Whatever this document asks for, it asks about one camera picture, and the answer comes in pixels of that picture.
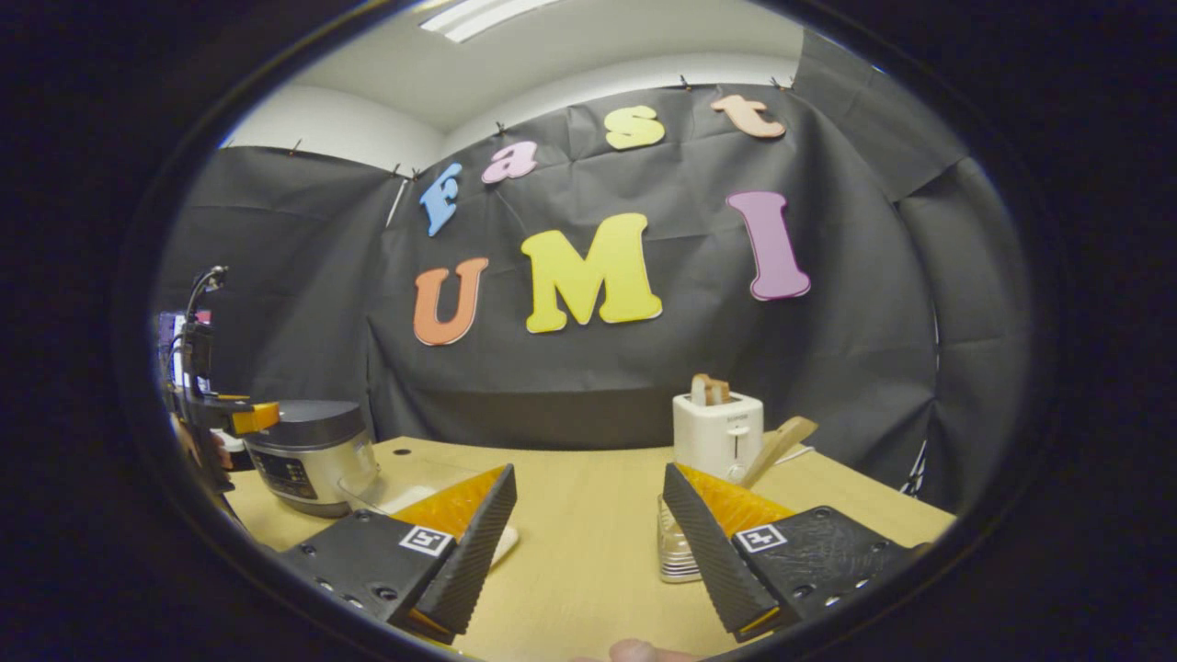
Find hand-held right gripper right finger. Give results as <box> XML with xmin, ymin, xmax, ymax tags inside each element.
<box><xmin>662</xmin><ymin>462</ymin><xmax>920</xmax><ymax>642</ymax></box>

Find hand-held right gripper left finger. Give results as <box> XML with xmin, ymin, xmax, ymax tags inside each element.
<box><xmin>280</xmin><ymin>462</ymin><xmax>519</xmax><ymax>645</ymax></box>

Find black silver rice cooker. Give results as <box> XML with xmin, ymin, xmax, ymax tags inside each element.
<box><xmin>241</xmin><ymin>400</ymin><xmax>380</xmax><ymax>519</ymax></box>

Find wooden spoon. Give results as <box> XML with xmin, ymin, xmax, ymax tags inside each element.
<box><xmin>738</xmin><ymin>416</ymin><xmax>819</xmax><ymax>490</ymax></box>

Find computer monitor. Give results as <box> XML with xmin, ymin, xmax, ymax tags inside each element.
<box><xmin>156</xmin><ymin>311</ymin><xmax>212</xmax><ymax>396</ymax></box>

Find white toaster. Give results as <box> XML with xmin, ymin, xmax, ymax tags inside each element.
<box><xmin>672</xmin><ymin>391</ymin><xmax>765</xmax><ymax>484</ymax></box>

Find black backdrop cloth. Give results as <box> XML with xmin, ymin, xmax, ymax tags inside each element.
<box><xmin>152</xmin><ymin>28</ymin><xmax>1035</xmax><ymax>516</ymax></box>

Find ceiling light panel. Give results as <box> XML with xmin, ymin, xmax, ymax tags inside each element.
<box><xmin>418</xmin><ymin>0</ymin><xmax>562</xmax><ymax>44</ymax></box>

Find black cable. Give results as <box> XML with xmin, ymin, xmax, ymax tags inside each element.
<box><xmin>181</xmin><ymin>265</ymin><xmax>229</xmax><ymax>323</ymax></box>

